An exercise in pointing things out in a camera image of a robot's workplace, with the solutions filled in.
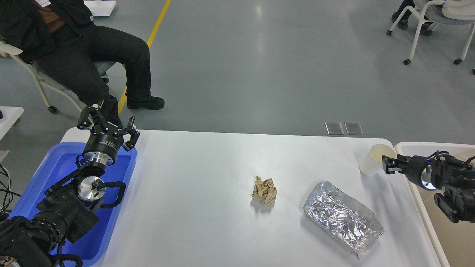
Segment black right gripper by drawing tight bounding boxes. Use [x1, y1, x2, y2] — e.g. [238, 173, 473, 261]
[382, 155, 438, 191]

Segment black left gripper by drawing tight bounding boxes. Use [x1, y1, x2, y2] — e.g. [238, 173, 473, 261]
[77, 100, 140, 166]

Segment white paper cup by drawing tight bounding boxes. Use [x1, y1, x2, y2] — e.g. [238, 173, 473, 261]
[359, 144, 396, 176]

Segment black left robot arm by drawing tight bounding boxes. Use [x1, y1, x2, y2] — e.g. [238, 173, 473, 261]
[1, 104, 140, 267]

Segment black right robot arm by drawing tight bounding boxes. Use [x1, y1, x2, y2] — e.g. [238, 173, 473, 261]
[381, 151, 475, 223]

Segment blue plastic tray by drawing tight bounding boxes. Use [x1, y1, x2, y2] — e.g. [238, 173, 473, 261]
[8, 142, 137, 261]

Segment right metal floor plate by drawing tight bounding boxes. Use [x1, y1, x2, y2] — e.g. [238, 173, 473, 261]
[344, 123, 364, 135]

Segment metal floor plate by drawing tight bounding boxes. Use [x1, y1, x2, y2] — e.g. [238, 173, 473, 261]
[325, 122, 344, 135]
[344, 123, 364, 135]

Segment left metal floor plate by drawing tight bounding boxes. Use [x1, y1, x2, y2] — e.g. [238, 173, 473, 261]
[325, 122, 344, 135]

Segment crumpled aluminium foil sheet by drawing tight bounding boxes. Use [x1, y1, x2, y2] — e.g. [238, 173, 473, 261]
[302, 180, 385, 260]

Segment beige plastic bin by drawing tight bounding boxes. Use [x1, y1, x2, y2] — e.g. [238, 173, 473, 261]
[394, 142, 475, 267]

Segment white side table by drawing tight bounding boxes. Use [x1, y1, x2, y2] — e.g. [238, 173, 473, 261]
[0, 106, 24, 140]

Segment seated person in black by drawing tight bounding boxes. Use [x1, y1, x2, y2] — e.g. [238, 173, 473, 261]
[0, 0, 165, 126]

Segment white box on floor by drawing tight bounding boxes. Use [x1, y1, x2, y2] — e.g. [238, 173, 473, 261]
[84, 0, 117, 17]

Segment crumpled brown paper ball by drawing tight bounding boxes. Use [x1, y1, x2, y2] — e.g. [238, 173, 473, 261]
[251, 176, 278, 207]

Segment white rolling chair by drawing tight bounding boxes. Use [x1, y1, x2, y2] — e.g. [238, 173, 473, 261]
[386, 0, 475, 65]

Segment black cables at left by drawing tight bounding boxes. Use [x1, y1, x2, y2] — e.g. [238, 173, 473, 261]
[0, 163, 21, 215]

